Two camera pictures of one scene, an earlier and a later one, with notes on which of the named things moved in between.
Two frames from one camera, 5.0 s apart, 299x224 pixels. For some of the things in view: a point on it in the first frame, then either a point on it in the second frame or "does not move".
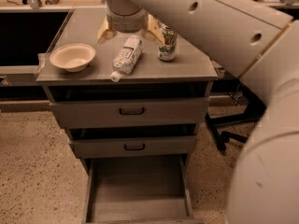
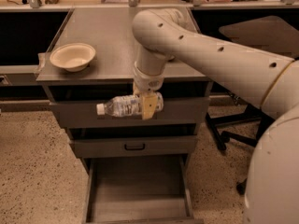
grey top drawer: [141, 112] does not move
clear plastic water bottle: [127, 57] to [128, 105]
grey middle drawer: [131, 147] does not move
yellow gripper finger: [153, 28] to [149, 106]
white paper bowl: [73, 57] does not move
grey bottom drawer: [141, 189] does not move
